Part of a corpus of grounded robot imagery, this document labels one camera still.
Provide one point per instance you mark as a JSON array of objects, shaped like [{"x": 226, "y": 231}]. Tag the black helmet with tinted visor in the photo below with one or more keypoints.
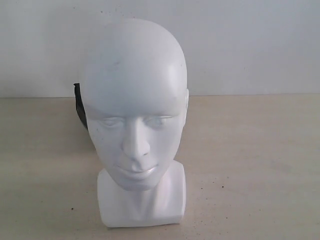
[{"x": 79, "y": 105}]

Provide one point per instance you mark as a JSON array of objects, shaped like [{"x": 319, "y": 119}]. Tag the white mannequin head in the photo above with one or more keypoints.
[{"x": 135, "y": 97}]

